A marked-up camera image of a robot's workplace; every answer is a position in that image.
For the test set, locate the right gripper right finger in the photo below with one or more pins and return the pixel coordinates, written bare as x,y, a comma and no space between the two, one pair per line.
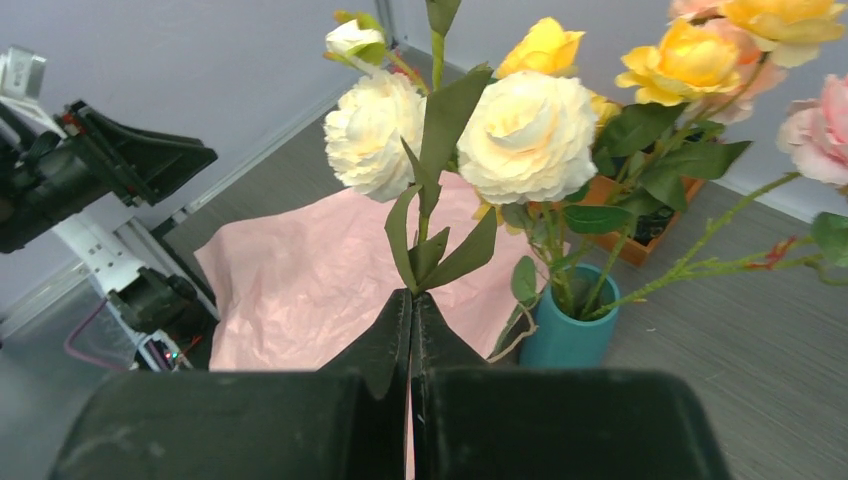
475,420

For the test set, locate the pink wrapping paper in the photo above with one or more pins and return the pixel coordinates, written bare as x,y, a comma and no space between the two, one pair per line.
293,290

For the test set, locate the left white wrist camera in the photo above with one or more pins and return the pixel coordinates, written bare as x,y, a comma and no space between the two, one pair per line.
22,76

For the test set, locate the white rose stem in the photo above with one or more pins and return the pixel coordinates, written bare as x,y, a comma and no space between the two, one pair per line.
501,146

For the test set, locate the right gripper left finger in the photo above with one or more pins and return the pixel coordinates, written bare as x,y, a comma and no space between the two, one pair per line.
346,420

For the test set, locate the yellow pink flower bunch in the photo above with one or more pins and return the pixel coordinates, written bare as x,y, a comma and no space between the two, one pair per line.
705,73

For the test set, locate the teal vase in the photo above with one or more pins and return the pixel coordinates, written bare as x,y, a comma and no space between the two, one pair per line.
562,341

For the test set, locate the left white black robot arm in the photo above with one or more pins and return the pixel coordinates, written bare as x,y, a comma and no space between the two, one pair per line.
57,167

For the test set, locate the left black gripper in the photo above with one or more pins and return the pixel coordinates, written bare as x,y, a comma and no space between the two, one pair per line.
139,166

